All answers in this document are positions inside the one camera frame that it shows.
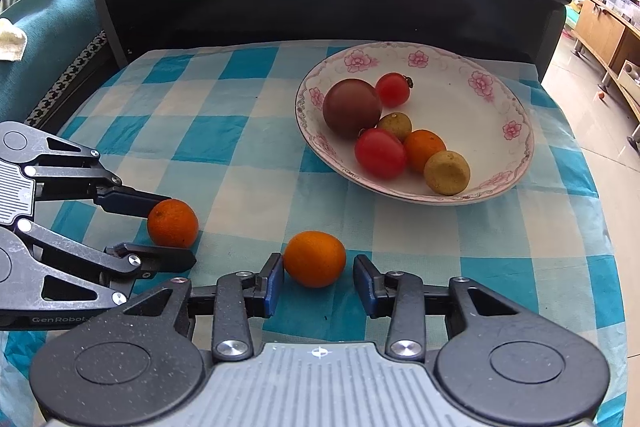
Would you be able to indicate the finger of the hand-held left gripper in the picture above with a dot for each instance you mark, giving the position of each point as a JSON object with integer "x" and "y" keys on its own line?
{"x": 130, "y": 199}
{"x": 165, "y": 259}

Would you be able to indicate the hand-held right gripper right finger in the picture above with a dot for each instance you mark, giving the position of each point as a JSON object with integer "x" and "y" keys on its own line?
{"x": 362, "y": 287}

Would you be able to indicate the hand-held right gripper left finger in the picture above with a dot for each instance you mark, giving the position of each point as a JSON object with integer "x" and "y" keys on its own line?
{"x": 274, "y": 287}

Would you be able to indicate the orange mandarin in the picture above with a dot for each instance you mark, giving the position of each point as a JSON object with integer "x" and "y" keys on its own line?
{"x": 173, "y": 224}
{"x": 315, "y": 259}
{"x": 426, "y": 147}

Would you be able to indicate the red cherry tomato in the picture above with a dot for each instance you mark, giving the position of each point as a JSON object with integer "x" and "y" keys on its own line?
{"x": 380, "y": 153}
{"x": 393, "y": 90}

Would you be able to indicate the brown longan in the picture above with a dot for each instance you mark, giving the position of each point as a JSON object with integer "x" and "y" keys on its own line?
{"x": 398, "y": 123}
{"x": 446, "y": 173}

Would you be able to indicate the dark purple round fruit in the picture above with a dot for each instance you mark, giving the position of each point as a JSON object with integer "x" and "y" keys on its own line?
{"x": 351, "y": 108}

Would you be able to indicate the white floral bowl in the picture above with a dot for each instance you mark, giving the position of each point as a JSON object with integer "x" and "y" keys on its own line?
{"x": 450, "y": 97}

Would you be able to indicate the blue white checked tablecloth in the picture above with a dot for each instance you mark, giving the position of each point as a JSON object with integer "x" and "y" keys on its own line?
{"x": 225, "y": 142}

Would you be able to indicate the cream towel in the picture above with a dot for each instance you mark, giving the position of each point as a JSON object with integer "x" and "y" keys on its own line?
{"x": 11, "y": 41}

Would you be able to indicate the teal blanket houndstooth border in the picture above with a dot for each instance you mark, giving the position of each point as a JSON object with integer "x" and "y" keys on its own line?
{"x": 50, "y": 37}

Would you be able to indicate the white storage drawer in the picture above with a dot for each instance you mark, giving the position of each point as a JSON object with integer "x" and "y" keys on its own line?
{"x": 630, "y": 82}

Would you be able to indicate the wooden media cabinet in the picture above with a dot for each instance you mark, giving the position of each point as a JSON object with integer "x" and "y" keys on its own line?
{"x": 605, "y": 37}

